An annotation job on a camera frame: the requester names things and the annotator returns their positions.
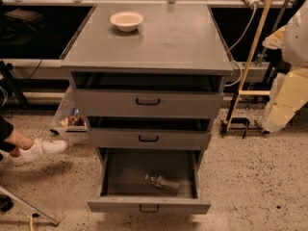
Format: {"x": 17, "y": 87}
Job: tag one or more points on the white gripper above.
{"x": 296, "y": 38}

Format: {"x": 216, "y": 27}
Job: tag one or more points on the clear plastic water bottle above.
{"x": 161, "y": 182}

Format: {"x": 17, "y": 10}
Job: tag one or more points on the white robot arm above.
{"x": 289, "y": 92}

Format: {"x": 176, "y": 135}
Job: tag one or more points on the grey drawer cabinet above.
{"x": 177, "y": 48}

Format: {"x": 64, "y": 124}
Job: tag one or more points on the grey bottom drawer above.
{"x": 123, "y": 188}

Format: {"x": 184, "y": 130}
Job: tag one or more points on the grey drawer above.
{"x": 147, "y": 104}
{"x": 123, "y": 188}
{"x": 148, "y": 139}

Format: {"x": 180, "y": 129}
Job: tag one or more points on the grey middle drawer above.
{"x": 148, "y": 139}

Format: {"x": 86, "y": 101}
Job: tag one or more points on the grey top drawer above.
{"x": 147, "y": 104}

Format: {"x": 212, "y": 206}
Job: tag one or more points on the black wheeled stand base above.
{"x": 240, "y": 124}

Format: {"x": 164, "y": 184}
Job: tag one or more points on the white bowl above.
{"x": 126, "y": 21}

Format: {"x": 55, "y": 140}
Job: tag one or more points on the clear plastic bin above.
{"x": 68, "y": 122}

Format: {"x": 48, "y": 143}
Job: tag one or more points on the person's leg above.
{"x": 12, "y": 140}

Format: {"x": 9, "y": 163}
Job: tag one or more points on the metal floor bar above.
{"x": 31, "y": 207}

